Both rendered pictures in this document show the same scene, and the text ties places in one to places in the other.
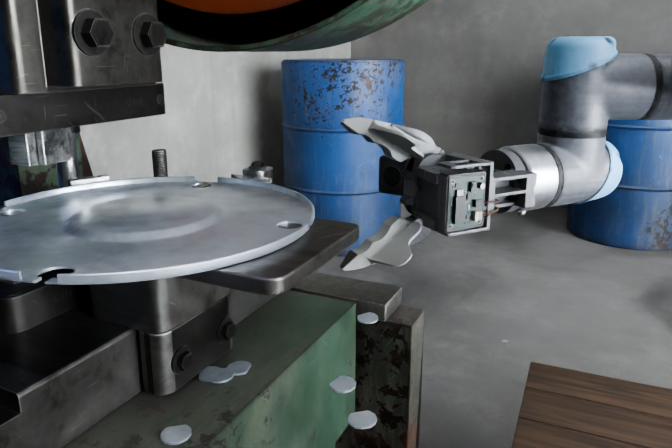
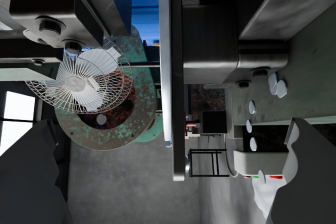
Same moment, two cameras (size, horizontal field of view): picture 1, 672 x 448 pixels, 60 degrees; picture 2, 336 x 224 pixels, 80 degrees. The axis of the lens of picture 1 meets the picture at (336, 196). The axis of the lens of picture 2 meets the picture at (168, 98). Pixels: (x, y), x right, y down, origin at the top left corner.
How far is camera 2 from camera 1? 0.69 m
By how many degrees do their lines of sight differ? 144
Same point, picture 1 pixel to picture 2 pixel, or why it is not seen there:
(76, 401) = not seen: hidden behind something
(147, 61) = (68, 24)
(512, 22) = not seen: outside the picture
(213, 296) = (225, 73)
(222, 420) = (261, 118)
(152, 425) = (252, 93)
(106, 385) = not seen: hidden behind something
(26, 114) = (118, 29)
